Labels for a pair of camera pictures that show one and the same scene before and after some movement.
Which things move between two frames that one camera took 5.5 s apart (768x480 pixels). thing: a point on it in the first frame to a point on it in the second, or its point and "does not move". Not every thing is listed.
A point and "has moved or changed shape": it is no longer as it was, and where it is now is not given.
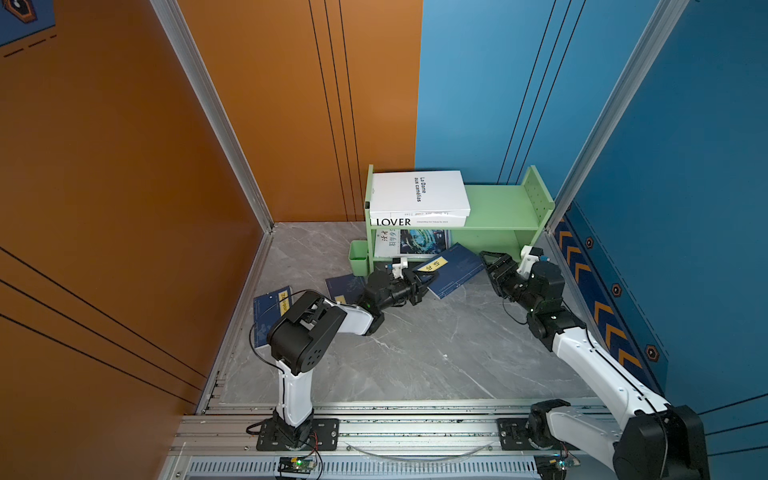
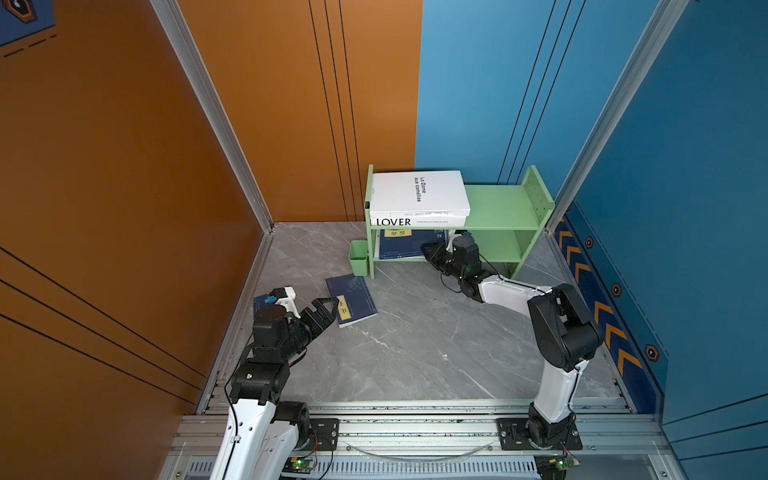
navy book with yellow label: (453, 266) has moved or changed shape
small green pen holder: (358, 256) does not move
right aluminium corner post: (661, 24) does not move
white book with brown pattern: (419, 191) does not move
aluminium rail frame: (376, 441) does not move
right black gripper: (505, 261) to (437, 251)
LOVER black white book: (402, 219) does not move
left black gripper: (414, 289) to (320, 313)
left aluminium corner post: (176, 29) does not move
